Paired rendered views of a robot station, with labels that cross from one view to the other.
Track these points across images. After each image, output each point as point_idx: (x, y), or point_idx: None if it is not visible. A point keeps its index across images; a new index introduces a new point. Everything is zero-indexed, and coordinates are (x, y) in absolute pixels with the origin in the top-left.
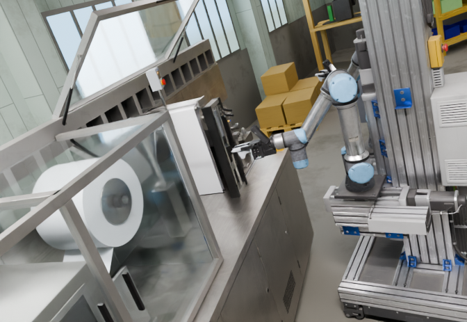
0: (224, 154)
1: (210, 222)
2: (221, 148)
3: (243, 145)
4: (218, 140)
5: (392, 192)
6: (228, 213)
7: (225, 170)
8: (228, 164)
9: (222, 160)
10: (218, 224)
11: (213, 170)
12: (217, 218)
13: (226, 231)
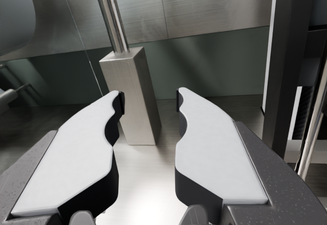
0: (277, 88)
1: (154, 173)
2: (280, 58)
3: (183, 139)
4: (284, 13)
5: None
6: (178, 208)
7: (265, 137)
8: (272, 132)
9: (270, 104)
10: (135, 194)
11: (295, 108)
12: (166, 183)
13: (99, 220)
